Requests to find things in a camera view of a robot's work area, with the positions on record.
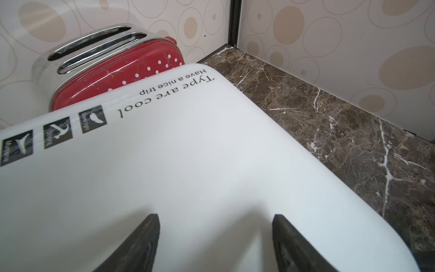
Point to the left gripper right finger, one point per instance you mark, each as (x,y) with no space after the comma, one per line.
(293,252)

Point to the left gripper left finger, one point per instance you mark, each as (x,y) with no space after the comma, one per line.
(137,253)

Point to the white hard-shell suitcase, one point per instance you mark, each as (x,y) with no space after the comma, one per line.
(188,146)

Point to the red and chrome toaster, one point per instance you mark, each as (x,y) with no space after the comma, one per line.
(101,61)

